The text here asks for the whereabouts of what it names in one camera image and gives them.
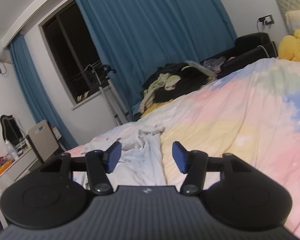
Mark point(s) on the pastel rainbow bed cover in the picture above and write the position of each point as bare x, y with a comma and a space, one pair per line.
253, 113

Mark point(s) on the beige chair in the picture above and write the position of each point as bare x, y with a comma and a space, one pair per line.
43, 141

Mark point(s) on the dark window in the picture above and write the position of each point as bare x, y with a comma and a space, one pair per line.
72, 49

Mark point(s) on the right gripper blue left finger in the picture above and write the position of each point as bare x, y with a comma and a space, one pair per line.
100, 163

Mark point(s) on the light grey t-shirt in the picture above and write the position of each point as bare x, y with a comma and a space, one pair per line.
141, 158

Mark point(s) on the yellow plush toy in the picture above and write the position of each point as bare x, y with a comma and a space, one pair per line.
289, 47

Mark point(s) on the large blue curtain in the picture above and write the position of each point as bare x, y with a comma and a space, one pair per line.
135, 37

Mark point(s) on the white dressing table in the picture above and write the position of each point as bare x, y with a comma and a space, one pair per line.
27, 162

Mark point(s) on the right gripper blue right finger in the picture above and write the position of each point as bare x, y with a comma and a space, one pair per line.
194, 165

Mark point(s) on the narrow blue curtain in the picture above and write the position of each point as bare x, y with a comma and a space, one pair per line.
34, 92

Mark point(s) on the garment steamer stand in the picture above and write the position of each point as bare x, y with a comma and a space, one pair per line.
119, 112

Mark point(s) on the cream pillow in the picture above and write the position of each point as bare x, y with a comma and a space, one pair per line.
292, 21

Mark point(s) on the pile of dark clothes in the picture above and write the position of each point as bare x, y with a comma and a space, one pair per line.
172, 81

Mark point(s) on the white spray bottle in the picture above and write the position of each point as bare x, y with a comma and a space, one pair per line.
11, 150

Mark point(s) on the black sofa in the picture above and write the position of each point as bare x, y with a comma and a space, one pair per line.
247, 50

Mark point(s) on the wall power socket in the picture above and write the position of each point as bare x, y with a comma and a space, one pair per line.
264, 22

